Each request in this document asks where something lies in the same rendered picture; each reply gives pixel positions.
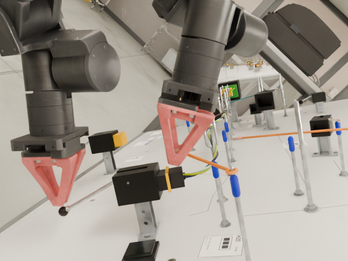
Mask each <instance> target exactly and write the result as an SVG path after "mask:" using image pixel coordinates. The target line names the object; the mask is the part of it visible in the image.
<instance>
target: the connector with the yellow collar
mask: <svg viewBox="0 0 348 261"><path fill-rule="evenodd" d="M183 174H184V172H183V170H182V166H179V167H173V168H169V172H168V175H169V181H170V186H171V189H177V188H180V187H185V182H184V180H186V178H185V176H184V175H183ZM156 179H157V183H158V189H159V191H165V190H168V187H167V182H166V176H165V169H162V170H159V171H158V173H157V175H156Z"/></svg>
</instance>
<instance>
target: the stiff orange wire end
mask: <svg viewBox="0 0 348 261"><path fill-rule="evenodd" d="M174 151H175V152H177V153H179V152H180V150H179V149H177V148H175V149H174ZM187 156H188V157H191V158H194V159H196V160H198V161H201V162H203V163H206V164H209V165H211V166H214V167H216V168H219V169H221V170H224V171H225V173H226V174H228V175H232V174H235V173H237V172H238V171H239V169H238V168H234V170H233V171H231V170H230V168H227V167H225V166H222V165H219V164H216V163H214V162H211V161H208V160H206V159H203V158H200V157H198V156H194V155H192V154H188V155H187Z"/></svg>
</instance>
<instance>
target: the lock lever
mask: <svg viewBox="0 0 348 261"><path fill-rule="evenodd" d="M111 185H113V182H112V181H111V182H109V183H107V184H106V185H104V186H102V187H101V188H99V189H97V190H96V191H94V192H92V193H91V194H89V195H88V196H85V197H84V198H82V199H81V200H79V201H77V202H75V203H74V204H72V205H70V206H66V211H67V212H69V211H70V210H71V209H72V208H74V207H75V206H77V205H79V204H81V203H82V202H84V201H86V200H88V199H89V198H91V197H93V196H95V195H96V194H98V193H100V192H101V191H103V190H105V189H106V188H108V187H110V186H111Z"/></svg>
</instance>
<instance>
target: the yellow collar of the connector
mask: <svg viewBox="0 0 348 261"><path fill-rule="evenodd" d="M168 172H169V167H168V166H166V169H165V176H166V182H167V187H168V192H171V186H170V181H169V175H168Z"/></svg>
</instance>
